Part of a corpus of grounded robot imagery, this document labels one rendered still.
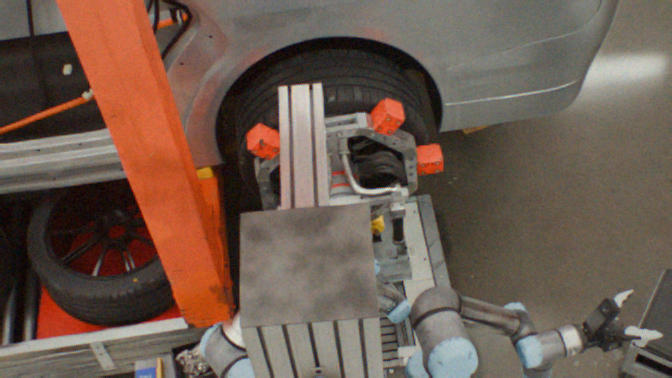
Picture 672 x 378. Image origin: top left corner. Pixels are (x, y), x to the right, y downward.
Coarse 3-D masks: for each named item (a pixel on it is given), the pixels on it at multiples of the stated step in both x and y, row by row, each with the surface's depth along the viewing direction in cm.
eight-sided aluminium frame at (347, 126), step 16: (336, 128) 319; (352, 128) 318; (368, 128) 319; (384, 144) 327; (400, 144) 328; (256, 160) 333; (272, 160) 326; (416, 160) 336; (256, 176) 332; (416, 176) 344; (272, 192) 347; (272, 208) 347; (384, 208) 357
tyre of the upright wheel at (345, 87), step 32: (288, 64) 331; (320, 64) 327; (352, 64) 328; (384, 64) 336; (256, 96) 334; (352, 96) 320; (384, 96) 325; (416, 96) 345; (416, 128) 336; (256, 192) 353
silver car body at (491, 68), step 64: (0, 0) 393; (192, 0) 296; (256, 0) 300; (320, 0) 303; (384, 0) 306; (448, 0) 310; (512, 0) 314; (576, 0) 318; (0, 64) 390; (64, 64) 389; (192, 64) 321; (448, 64) 333; (512, 64) 338; (576, 64) 344; (0, 128) 368; (64, 128) 369; (192, 128) 342; (448, 128) 361; (0, 192) 358
